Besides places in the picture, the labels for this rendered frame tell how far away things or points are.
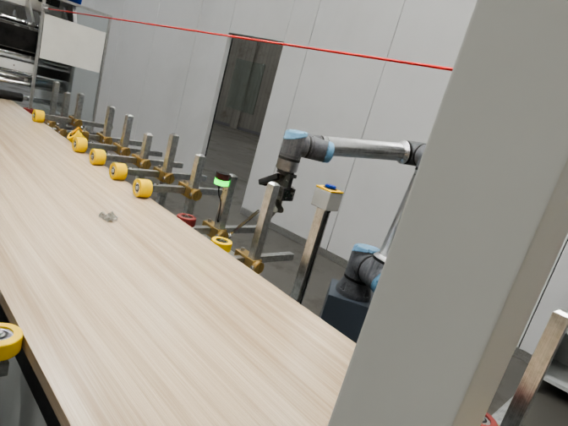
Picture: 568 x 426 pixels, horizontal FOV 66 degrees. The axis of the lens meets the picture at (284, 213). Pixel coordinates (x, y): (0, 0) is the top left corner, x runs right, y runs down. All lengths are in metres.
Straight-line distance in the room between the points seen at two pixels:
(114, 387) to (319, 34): 4.64
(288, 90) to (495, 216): 5.08
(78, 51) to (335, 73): 2.48
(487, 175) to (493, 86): 0.03
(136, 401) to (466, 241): 0.74
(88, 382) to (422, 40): 4.12
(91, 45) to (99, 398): 3.57
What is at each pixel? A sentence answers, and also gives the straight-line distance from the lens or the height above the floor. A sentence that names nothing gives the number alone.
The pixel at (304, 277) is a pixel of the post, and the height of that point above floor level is 0.90.
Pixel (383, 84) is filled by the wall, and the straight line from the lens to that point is 4.58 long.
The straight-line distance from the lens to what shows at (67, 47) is 4.11.
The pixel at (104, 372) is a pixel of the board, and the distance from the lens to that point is 0.91.
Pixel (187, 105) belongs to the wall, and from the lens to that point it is 6.51.
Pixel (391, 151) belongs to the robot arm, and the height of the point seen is 1.37.
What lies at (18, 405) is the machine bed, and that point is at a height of 0.73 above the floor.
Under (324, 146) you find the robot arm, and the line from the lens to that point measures 1.79.
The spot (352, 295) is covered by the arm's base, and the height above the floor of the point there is 0.62.
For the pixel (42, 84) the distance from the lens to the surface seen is 4.09.
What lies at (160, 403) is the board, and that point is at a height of 0.90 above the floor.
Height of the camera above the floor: 1.44
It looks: 14 degrees down
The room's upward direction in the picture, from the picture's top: 16 degrees clockwise
